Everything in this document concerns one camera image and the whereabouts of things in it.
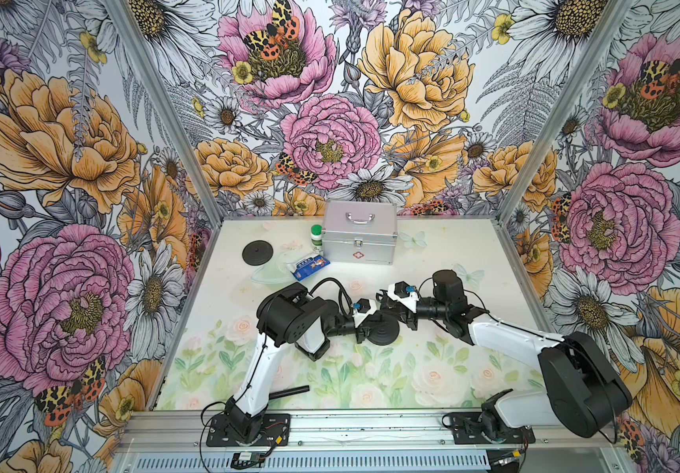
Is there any black round stand base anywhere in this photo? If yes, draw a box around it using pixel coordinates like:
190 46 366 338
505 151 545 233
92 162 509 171
363 315 400 346

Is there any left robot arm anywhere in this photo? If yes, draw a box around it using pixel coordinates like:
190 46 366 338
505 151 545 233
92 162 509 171
224 278 353 443

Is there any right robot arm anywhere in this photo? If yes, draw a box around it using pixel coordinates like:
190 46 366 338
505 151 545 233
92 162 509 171
392 270 633 441

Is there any black stand pole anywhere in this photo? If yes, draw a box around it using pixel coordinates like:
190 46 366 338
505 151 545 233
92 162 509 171
269 384 310 400

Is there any blue snack packet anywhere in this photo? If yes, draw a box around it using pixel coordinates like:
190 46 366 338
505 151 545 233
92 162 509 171
291 254 330 281

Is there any clear plastic bag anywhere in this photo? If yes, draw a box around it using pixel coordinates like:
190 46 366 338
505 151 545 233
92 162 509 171
250 260 296 286

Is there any silver aluminium first aid case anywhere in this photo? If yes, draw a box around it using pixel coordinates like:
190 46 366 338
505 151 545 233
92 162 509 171
322 201 398 265

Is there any green capped white bottle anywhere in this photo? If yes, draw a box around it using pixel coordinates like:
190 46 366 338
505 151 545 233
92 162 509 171
310 225 323 248

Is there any black round base far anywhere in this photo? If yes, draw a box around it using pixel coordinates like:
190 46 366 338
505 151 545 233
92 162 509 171
241 240 274 267

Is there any small circuit board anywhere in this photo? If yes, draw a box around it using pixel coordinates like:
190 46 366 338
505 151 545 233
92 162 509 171
230 451 262 470

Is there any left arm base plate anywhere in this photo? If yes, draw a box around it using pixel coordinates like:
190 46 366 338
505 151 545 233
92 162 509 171
205 413 292 447

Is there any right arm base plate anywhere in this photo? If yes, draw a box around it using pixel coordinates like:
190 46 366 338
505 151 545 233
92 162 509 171
441 411 535 445

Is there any aluminium front rail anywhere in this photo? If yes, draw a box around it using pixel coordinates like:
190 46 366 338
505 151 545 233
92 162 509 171
116 409 622 453

